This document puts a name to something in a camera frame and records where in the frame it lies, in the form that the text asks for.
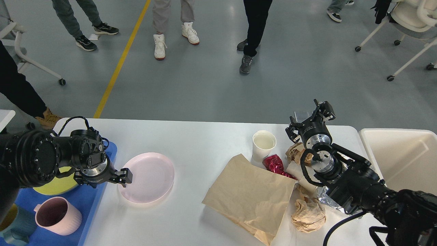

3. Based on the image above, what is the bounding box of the white plastic bin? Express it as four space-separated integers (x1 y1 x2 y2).
359 128 437 194

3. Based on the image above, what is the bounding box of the teal mug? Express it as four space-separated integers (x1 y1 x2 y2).
0 204 37 246

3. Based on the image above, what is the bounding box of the person in black trousers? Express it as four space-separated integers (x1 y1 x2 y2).
236 0 272 74

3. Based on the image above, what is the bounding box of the person in grey trousers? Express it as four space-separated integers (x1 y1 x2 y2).
52 0 119 52

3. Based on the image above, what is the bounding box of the crumpled brown paper upper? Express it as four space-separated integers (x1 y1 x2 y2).
285 142 313 167

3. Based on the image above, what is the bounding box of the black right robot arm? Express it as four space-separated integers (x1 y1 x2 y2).
285 99 437 246

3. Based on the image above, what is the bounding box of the crumpled brown paper ball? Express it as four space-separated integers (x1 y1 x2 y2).
291 197 326 233

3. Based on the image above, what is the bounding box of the silver foil wrapper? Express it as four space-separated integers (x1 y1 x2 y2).
315 187 362 216

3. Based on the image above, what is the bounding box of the person with white sneakers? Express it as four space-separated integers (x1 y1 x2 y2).
152 0 200 61

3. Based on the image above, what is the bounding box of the brown paper bag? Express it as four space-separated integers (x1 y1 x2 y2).
202 154 296 246

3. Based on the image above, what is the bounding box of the person with tan boots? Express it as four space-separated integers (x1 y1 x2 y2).
0 44 61 129

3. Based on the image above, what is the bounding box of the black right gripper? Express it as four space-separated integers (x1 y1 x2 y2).
285 99 336 150

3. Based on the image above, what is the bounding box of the yellow plate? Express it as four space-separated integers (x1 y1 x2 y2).
33 173 78 196

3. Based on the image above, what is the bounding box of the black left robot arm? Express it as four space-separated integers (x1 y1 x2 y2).
0 119 133 219

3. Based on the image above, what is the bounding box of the blue plastic tray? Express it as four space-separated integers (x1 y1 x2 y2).
0 142 117 246

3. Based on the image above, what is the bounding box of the white rolling chair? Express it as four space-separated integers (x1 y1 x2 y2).
355 0 437 82

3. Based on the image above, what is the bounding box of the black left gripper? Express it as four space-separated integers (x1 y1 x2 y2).
74 155 133 189

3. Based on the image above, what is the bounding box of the tipped white paper cup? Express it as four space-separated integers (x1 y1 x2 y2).
286 161 317 196

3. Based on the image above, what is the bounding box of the red foil wrapper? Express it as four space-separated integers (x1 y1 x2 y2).
262 154 297 180

